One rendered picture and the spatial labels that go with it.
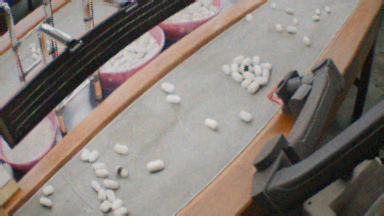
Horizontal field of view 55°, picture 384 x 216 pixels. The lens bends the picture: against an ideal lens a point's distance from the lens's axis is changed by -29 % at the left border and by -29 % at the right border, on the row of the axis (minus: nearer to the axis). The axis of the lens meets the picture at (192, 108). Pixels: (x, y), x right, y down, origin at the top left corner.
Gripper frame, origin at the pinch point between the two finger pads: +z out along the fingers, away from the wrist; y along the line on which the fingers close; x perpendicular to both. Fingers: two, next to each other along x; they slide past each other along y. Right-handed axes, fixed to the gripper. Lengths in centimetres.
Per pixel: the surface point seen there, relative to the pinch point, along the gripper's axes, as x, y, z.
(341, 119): 60, -85, 47
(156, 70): -18.4, 8.8, 22.0
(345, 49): 7.1, -38.4, -8.1
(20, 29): -65, 20, 76
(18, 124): -33, 60, -8
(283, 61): -1.7, -18.1, 6.1
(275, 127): 4.5, 7.5, -4.5
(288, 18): -8.3, -41.8, 13.4
